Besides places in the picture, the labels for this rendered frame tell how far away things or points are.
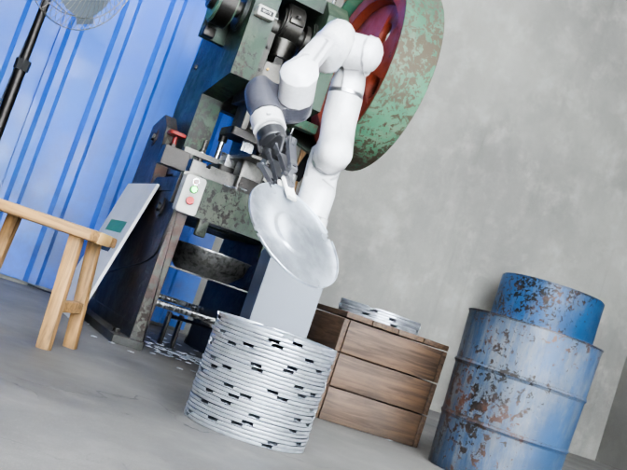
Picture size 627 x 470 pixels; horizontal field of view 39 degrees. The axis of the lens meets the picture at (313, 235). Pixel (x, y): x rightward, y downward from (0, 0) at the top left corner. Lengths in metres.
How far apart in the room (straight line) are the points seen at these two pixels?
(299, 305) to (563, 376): 0.78
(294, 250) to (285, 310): 0.60
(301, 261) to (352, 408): 0.94
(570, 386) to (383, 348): 0.60
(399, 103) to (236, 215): 0.74
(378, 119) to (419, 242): 1.90
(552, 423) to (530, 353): 0.21
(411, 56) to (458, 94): 1.98
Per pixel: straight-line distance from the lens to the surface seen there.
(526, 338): 2.63
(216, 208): 3.22
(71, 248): 2.40
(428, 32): 3.45
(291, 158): 2.20
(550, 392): 2.65
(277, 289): 2.61
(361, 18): 3.94
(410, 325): 3.00
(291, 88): 2.31
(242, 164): 3.32
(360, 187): 5.00
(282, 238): 2.03
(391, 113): 3.39
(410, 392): 2.95
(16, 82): 3.45
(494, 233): 5.48
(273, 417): 1.95
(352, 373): 2.87
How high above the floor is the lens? 0.30
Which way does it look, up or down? 5 degrees up
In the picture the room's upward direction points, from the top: 19 degrees clockwise
